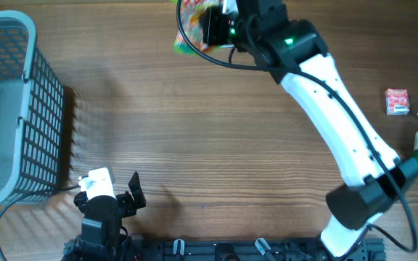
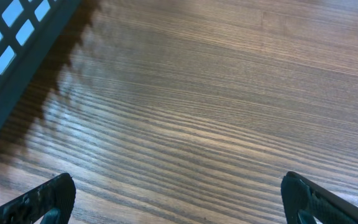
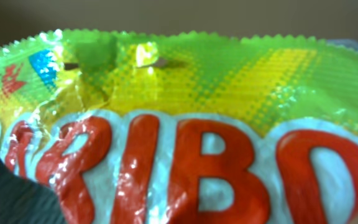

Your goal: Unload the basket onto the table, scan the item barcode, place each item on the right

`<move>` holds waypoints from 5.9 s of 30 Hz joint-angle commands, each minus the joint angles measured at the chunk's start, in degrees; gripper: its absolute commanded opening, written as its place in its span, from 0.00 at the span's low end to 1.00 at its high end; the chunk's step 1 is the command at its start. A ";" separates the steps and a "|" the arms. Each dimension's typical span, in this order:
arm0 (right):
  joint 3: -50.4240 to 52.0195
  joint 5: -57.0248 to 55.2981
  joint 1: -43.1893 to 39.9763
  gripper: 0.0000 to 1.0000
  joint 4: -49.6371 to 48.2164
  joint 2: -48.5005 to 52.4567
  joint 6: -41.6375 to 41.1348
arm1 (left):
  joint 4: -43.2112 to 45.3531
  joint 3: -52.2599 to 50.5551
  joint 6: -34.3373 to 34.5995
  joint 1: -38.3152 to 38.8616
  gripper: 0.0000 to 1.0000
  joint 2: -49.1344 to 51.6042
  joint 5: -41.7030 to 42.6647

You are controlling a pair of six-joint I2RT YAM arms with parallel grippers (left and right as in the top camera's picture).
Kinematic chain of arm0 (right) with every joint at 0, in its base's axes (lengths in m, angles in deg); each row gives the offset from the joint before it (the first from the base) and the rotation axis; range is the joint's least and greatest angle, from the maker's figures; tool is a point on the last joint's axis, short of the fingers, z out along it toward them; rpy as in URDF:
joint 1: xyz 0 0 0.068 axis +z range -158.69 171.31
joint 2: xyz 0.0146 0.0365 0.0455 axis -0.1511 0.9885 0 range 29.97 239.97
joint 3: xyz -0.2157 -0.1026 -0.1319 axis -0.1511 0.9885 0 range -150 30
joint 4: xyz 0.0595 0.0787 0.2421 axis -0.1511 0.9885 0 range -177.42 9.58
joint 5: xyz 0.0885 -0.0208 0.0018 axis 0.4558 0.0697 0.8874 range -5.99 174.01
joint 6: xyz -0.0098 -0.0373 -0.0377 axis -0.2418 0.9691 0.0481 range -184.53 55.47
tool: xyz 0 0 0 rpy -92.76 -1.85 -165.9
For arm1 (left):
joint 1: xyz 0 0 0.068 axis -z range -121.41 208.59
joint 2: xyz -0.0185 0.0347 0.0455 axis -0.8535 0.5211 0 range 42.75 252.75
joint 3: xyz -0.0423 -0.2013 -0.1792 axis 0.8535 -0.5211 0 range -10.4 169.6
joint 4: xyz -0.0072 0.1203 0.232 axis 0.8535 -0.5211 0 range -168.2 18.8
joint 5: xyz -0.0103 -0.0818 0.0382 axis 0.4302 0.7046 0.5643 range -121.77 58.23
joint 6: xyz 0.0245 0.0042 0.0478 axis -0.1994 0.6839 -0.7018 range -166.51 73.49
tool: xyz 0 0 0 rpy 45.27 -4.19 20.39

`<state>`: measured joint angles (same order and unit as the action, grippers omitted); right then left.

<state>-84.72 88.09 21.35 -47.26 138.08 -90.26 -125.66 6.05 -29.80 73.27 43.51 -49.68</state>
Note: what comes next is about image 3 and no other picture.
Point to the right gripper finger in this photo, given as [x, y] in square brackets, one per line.
[24, 201]

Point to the Haribo gummy candy bag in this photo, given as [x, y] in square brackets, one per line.
[188, 128]

